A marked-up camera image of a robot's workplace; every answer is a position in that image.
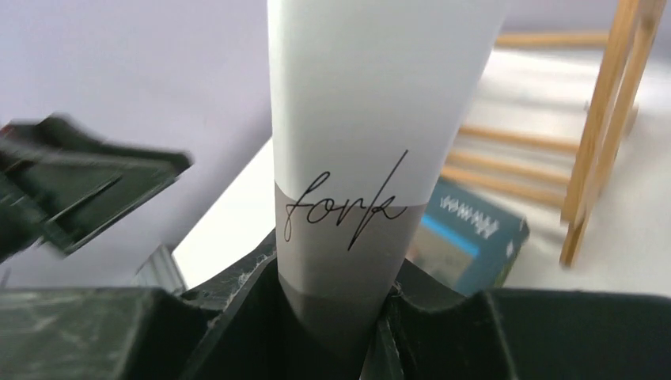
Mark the teal book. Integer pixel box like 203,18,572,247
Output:
406,178,530,296

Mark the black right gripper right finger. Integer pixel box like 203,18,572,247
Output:
362,261,670,379

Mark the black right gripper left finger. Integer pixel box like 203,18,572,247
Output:
0,230,284,380

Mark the large grey white book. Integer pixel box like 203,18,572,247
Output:
267,0,510,362

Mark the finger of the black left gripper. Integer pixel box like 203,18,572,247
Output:
1,115,192,261

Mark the wooden book rack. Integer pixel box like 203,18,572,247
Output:
440,0,669,268

